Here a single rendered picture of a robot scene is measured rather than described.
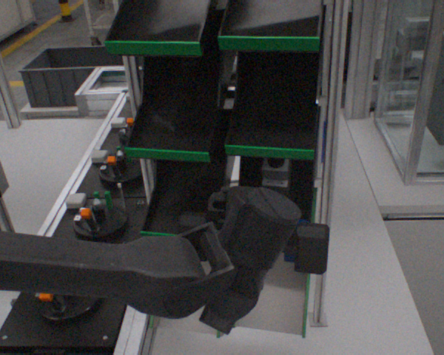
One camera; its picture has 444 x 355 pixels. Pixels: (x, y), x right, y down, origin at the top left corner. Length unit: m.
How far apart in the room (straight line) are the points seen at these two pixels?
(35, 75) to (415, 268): 2.23
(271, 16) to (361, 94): 1.29
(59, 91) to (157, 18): 2.26
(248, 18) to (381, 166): 1.07
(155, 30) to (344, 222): 0.88
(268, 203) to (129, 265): 0.14
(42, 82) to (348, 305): 2.26
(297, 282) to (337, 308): 0.25
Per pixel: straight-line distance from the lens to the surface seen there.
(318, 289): 1.05
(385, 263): 1.29
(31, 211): 1.61
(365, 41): 1.89
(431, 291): 1.77
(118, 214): 1.26
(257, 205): 0.45
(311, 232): 0.57
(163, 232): 0.83
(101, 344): 0.99
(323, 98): 0.81
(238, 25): 0.69
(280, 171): 0.80
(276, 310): 0.93
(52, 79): 2.94
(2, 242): 0.44
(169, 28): 0.70
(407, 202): 1.52
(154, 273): 0.44
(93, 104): 2.14
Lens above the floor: 1.70
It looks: 33 degrees down
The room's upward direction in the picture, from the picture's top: 4 degrees counter-clockwise
